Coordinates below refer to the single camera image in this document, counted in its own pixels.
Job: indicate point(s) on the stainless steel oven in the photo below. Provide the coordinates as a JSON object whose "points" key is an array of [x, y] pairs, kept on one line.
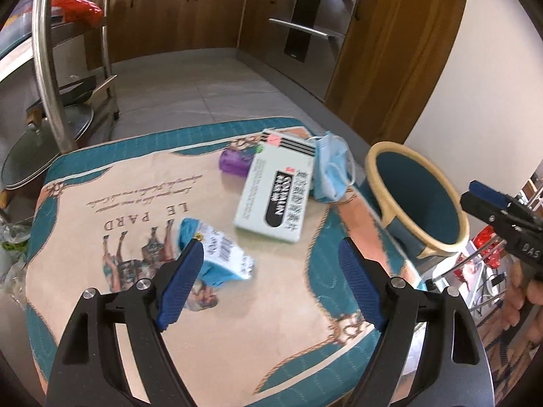
{"points": [[271, 46]]}

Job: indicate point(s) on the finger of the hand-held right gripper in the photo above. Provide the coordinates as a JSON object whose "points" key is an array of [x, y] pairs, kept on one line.
{"points": [[492, 212], [492, 192]]}

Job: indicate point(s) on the clear bag with greens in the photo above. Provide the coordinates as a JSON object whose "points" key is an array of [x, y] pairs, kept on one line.
{"points": [[10, 241]]}

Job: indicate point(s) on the red snack packet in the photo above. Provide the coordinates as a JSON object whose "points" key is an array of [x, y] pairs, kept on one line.
{"points": [[485, 237]]}

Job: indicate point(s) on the teal printed cushion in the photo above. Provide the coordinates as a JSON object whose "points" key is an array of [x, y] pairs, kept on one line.
{"points": [[254, 305]]}

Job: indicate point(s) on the wooden cabinet side panel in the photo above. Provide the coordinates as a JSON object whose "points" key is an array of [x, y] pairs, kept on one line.
{"points": [[390, 51]]}

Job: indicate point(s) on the person's right hand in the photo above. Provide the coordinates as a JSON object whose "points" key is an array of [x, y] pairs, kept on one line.
{"points": [[515, 301]]}

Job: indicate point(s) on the white medicine box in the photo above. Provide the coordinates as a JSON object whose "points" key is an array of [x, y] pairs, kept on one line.
{"points": [[275, 186]]}

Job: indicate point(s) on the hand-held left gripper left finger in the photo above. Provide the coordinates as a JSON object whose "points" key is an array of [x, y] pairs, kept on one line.
{"points": [[182, 284]]}

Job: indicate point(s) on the chrome metal rack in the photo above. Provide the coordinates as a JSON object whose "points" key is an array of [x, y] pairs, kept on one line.
{"points": [[46, 72]]}

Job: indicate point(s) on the teal bin with yellow rim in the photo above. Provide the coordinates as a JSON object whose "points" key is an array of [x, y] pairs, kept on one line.
{"points": [[424, 199]]}

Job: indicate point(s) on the purple bag roll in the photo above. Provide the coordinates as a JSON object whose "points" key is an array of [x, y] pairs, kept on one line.
{"points": [[233, 161]]}

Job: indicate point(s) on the wooden base cabinet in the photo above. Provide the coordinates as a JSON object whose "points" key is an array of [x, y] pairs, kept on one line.
{"points": [[169, 17]]}

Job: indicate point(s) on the blue face mask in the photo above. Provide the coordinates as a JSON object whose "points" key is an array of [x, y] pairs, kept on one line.
{"points": [[331, 165]]}

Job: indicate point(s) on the black frying pan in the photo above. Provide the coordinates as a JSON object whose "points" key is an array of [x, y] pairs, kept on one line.
{"points": [[74, 89]]}

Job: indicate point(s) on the red plastic bag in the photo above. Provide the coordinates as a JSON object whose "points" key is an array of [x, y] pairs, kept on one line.
{"points": [[76, 6]]}

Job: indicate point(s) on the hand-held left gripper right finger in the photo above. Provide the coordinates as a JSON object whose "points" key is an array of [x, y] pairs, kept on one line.
{"points": [[360, 284]]}

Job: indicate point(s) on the blue and white packet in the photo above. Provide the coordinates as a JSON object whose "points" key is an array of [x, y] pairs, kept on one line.
{"points": [[225, 258]]}

